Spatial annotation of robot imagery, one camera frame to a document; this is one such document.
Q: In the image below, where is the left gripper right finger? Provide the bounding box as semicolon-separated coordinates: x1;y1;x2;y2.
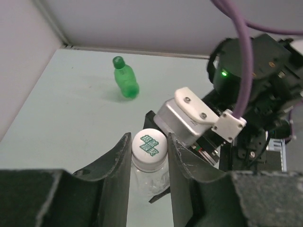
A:
168;134;303;227

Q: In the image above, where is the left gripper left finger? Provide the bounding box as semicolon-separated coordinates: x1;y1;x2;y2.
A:
0;133;132;227

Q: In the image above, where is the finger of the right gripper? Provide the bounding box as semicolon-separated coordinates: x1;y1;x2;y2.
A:
149;189;170;204

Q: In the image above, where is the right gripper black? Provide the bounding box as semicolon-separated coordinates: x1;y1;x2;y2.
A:
144;110;270;171

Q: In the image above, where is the clear plastic bottle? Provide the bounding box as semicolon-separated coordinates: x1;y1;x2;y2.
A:
130;162;170;202

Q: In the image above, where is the white bottle cap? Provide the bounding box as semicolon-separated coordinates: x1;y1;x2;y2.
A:
132;128;168;173

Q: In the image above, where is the green plastic bottle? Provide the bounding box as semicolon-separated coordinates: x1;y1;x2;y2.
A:
114;64;140;99

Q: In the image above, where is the green bottle cap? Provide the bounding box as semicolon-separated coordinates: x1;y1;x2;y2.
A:
112;56;125;70

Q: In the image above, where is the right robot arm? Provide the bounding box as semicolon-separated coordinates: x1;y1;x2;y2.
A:
143;34;303;172

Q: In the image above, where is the grey slotted cable duct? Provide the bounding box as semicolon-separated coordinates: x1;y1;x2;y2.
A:
265;139;287;172

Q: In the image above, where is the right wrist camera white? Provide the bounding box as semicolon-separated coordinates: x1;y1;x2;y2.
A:
153;87;247;148

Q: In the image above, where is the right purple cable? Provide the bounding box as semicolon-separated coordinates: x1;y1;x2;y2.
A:
210;0;303;140

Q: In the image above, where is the right aluminium corner post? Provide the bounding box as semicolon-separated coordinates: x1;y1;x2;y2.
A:
33;0;79;50

